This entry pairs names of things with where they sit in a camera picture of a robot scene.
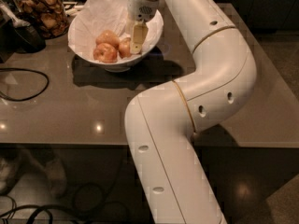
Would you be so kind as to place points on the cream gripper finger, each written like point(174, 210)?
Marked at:
point(138, 36)
point(129, 25)

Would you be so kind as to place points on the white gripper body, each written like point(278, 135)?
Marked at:
point(140, 7)

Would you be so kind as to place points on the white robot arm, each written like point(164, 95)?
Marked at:
point(161, 122)

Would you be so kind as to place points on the white ceramic bowl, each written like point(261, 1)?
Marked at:
point(100, 15)

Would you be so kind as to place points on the white paper liner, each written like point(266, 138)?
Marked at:
point(99, 34)

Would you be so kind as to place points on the glass jar of dried chips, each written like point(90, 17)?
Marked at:
point(47, 16)

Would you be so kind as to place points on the black appliance with white handle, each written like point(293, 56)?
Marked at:
point(27, 38)

